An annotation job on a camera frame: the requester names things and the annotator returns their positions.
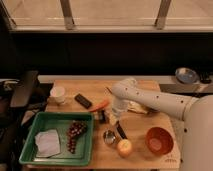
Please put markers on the orange red bowl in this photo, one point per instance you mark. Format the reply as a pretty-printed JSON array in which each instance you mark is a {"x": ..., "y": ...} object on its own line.
[{"x": 159, "y": 141}]

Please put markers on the white folded cloth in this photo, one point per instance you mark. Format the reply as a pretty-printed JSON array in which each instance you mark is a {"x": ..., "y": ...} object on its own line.
[{"x": 47, "y": 143}]

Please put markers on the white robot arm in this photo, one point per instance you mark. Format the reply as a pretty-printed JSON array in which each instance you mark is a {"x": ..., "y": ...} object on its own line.
[{"x": 196, "y": 113}]

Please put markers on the small metal cup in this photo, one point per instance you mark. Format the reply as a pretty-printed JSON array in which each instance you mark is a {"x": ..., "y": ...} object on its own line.
[{"x": 109, "y": 137}]

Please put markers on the black handled knife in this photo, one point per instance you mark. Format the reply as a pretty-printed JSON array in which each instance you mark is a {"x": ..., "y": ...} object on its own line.
[{"x": 120, "y": 130}]

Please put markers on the green plastic tray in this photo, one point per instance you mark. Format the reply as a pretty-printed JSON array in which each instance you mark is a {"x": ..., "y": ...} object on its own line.
[{"x": 60, "y": 122}]

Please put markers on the red grape bunch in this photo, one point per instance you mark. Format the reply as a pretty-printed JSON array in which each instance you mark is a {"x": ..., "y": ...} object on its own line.
[{"x": 76, "y": 129}]

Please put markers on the black rectangular block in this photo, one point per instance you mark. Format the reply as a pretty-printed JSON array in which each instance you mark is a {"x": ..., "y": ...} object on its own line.
[{"x": 83, "y": 101}]

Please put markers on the red yellow apple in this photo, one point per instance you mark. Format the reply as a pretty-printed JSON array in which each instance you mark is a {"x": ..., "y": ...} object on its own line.
[{"x": 124, "y": 147}]

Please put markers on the orange carrot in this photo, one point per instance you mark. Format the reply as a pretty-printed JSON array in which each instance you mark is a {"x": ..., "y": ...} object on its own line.
[{"x": 100, "y": 106}]

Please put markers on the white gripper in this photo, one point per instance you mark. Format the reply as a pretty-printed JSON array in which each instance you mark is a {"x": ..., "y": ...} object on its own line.
[{"x": 118, "y": 106}]

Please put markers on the peeled banana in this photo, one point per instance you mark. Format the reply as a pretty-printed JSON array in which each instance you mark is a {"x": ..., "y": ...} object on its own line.
[{"x": 137, "y": 108}]

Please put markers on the black chair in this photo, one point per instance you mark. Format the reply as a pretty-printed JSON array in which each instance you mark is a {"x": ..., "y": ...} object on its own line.
[{"x": 20, "y": 90}]

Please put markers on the white paper cup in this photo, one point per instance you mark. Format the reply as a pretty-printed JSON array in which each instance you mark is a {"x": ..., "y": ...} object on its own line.
[{"x": 57, "y": 93}]

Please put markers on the silver metal dish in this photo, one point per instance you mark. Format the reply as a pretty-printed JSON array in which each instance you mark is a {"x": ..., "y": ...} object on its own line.
[{"x": 186, "y": 75}]

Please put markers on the small dark brush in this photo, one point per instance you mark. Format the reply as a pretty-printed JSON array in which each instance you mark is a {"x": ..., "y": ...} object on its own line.
[{"x": 102, "y": 116}]

